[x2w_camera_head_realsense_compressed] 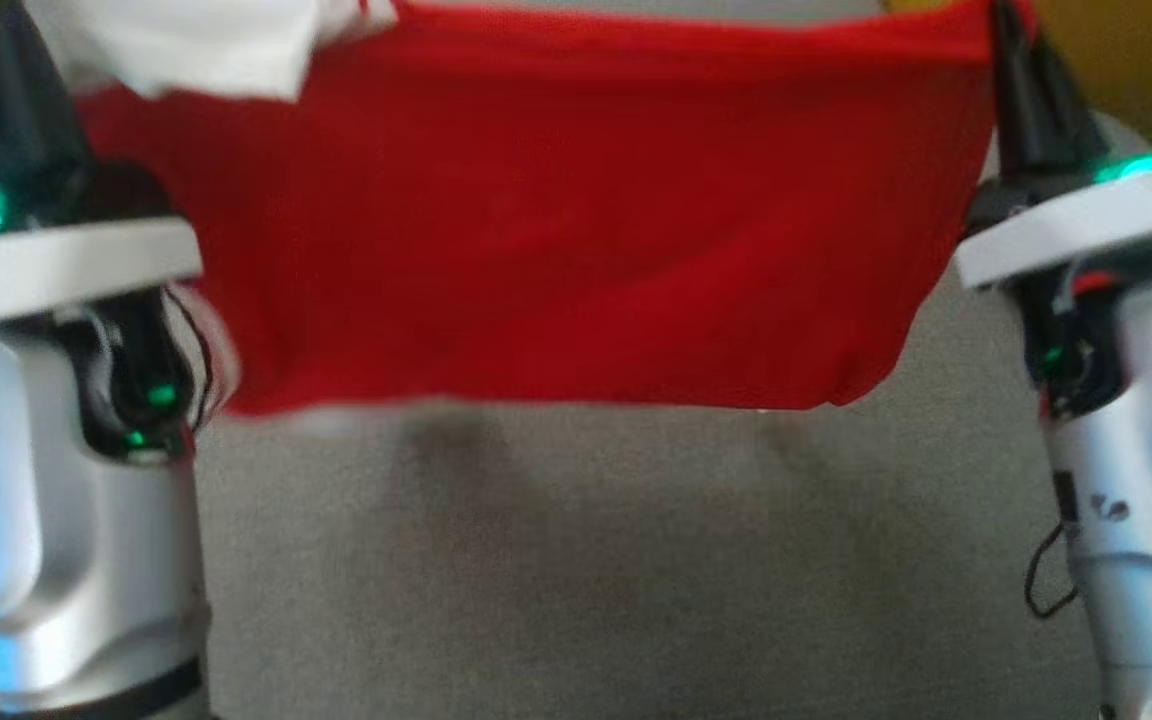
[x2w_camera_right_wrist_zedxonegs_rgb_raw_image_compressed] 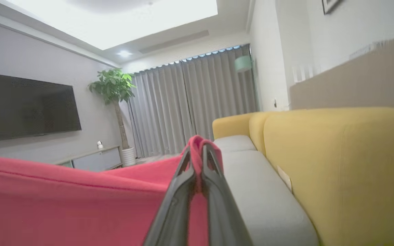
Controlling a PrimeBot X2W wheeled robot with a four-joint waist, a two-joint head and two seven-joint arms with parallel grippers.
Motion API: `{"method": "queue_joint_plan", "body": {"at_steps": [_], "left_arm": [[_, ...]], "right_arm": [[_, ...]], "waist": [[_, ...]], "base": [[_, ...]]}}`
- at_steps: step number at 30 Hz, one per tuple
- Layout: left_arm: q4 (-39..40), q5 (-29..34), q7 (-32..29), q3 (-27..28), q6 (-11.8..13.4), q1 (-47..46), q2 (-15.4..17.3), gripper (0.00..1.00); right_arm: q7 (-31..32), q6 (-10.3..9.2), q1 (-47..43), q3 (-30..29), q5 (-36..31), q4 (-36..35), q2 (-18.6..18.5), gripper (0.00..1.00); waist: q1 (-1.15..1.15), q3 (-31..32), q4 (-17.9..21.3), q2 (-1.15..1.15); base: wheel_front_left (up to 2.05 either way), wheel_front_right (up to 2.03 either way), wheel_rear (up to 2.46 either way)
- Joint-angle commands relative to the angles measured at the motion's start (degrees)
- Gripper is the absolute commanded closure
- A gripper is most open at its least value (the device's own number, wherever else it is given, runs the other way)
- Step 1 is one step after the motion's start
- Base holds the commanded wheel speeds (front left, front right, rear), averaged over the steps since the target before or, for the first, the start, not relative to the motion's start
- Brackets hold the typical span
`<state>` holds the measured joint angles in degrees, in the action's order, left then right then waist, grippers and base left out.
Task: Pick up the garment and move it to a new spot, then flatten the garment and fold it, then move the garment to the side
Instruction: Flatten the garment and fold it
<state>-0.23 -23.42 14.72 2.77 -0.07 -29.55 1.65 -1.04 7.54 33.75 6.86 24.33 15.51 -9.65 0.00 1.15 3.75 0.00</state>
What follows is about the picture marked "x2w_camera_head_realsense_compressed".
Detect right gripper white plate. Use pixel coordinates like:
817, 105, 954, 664
953, 0, 1152, 423

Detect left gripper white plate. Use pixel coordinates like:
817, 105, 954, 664
0, 0, 215, 463

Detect red shorts with white stripe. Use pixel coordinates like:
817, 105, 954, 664
24, 0, 1039, 417

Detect yellow sofa backrest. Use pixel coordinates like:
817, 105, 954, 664
884, 0, 1152, 143

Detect large grey sofa ottoman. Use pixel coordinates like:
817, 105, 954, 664
0, 105, 1152, 720

